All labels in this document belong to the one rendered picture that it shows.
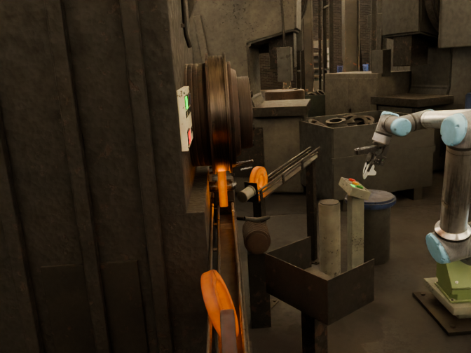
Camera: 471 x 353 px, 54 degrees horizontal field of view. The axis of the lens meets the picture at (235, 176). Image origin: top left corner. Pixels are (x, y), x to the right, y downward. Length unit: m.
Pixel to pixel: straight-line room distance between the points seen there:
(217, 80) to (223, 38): 2.91
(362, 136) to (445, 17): 1.54
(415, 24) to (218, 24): 2.01
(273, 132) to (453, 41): 1.94
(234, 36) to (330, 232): 2.45
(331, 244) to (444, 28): 2.91
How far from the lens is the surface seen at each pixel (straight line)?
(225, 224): 1.93
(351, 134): 4.00
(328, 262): 2.72
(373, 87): 5.68
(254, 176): 2.33
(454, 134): 1.94
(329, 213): 2.61
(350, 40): 10.72
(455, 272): 2.52
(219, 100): 1.62
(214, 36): 4.57
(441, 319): 2.59
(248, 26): 4.50
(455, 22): 5.10
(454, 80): 5.53
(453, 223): 2.20
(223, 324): 1.05
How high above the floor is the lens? 1.31
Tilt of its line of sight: 14 degrees down
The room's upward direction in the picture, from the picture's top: 4 degrees counter-clockwise
